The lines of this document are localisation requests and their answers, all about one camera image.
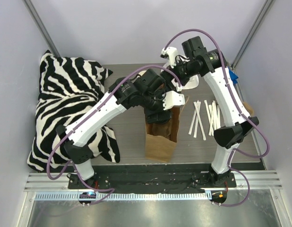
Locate brown paper bag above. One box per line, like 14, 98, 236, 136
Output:
145, 96, 189, 163

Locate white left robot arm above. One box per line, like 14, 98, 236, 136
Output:
56, 67, 178, 189

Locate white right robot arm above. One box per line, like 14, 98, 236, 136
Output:
161, 36, 259, 187

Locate white bucket hat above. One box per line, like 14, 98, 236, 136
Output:
163, 61, 199, 90

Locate blue folded cloth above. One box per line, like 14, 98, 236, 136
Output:
228, 67, 239, 85

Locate zebra striped pillow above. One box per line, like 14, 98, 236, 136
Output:
27, 51, 113, 172

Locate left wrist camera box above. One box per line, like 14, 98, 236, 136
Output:
163, 91, 185, 110

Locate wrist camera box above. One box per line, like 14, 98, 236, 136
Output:
163, 91, 185, 110
161, 47, 179, 68

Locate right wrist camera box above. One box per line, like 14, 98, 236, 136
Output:
161, 47, 179, 68

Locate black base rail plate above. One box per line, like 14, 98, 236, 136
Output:
67, 164, 237, 194

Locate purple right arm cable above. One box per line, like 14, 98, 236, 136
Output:
164, 28, 271, 208

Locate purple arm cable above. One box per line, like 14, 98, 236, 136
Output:
164, 28, 271, 208
46, 66, 183, 205

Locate slotted cable duct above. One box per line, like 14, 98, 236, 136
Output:
34, 191, 212, 201

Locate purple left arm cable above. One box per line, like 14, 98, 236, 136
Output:
46, 66, 183, 205

